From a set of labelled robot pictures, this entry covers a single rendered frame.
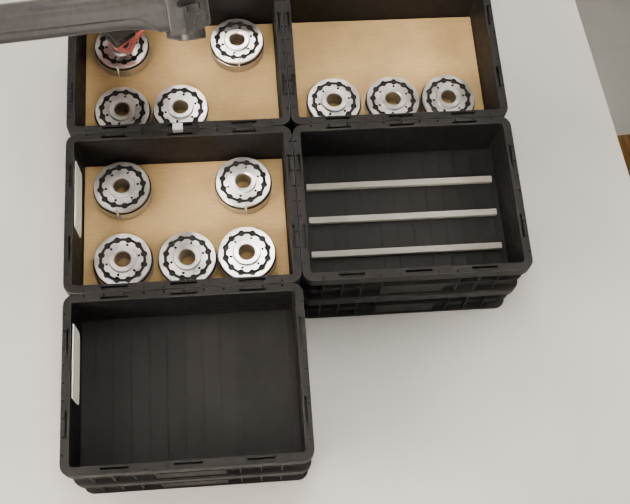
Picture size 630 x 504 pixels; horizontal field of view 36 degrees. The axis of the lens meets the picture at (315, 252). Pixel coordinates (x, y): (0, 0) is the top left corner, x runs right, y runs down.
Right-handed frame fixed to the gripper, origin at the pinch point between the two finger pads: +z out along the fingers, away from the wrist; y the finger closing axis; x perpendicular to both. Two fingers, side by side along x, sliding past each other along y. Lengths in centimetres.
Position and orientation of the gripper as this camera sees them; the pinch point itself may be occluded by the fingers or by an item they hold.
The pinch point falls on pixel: (120, 41)
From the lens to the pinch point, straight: 194.7
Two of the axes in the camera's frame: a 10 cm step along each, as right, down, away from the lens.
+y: -6.6, -7.1, 2.4
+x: -7.5, 6.0, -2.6
